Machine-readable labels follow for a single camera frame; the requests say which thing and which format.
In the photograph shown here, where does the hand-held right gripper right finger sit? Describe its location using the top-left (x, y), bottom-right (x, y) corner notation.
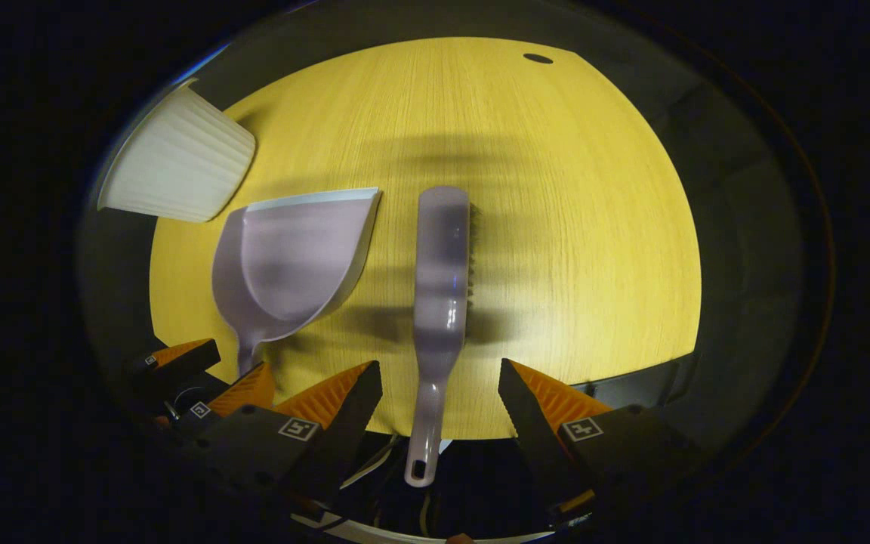
top-left (497, 358), bottom-right (708, 522)

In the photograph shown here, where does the white ribbed garbage bin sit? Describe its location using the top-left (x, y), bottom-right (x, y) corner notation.
top-left (97, 78), bottom-right (257, 224)

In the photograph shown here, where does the pale purple small broom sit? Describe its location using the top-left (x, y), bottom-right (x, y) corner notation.
top-left (403, 186), bottom-right (481, 489)

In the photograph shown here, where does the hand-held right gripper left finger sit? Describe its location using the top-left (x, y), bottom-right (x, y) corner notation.
top-left (178, 360), bottom-right (384, 515)

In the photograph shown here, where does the pale purple dustpan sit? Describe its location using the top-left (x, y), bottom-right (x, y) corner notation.
top-left (211, 187), bottom-right (383, 379)

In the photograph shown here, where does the wooden desktop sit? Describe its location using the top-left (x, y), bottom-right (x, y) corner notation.
top-left (150, 36), bottom-right (702, 440)

